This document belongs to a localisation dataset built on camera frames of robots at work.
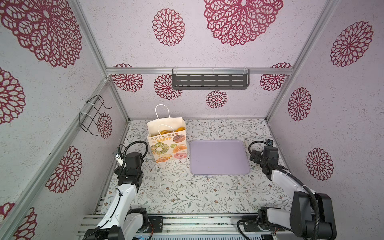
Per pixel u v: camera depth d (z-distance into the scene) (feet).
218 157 3.39
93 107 2.57
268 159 2.25
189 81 3.11
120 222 1.40
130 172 2.06
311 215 1.37
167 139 2.67
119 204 1.59
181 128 2.84
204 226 2.41
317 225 1.22
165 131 2.93
